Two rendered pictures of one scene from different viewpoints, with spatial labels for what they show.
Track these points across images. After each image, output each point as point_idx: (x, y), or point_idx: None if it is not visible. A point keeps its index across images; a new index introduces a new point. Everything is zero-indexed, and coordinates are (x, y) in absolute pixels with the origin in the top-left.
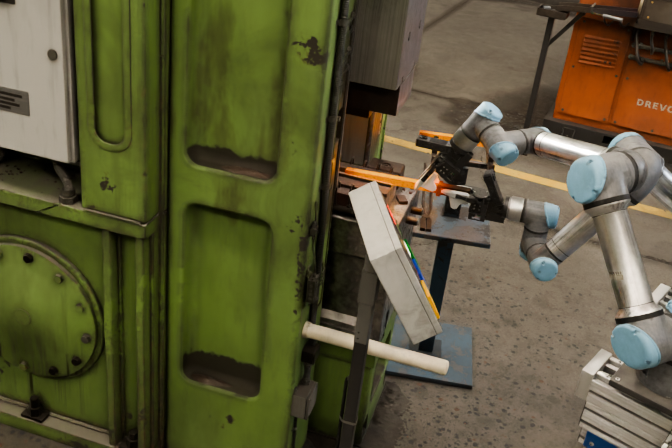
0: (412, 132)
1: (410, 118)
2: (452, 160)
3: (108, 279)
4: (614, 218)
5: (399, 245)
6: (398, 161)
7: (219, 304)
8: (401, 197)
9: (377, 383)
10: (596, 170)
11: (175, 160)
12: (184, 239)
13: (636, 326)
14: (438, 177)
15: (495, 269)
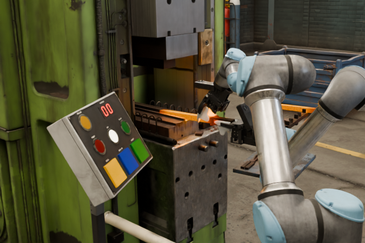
0: (344, 142)
1: (347, 135)
2: (216, 96)
3: (0, 171)
4: (260, 105)
5: (65, 116)
6: (323, 158)
7: (65, 196)
8: (199, 131)
9: None
10: (243, 63)
11: (28, 90)
12: (39, 146)
13: (264, 202)
14: (349, 168)
15: (363, 229)
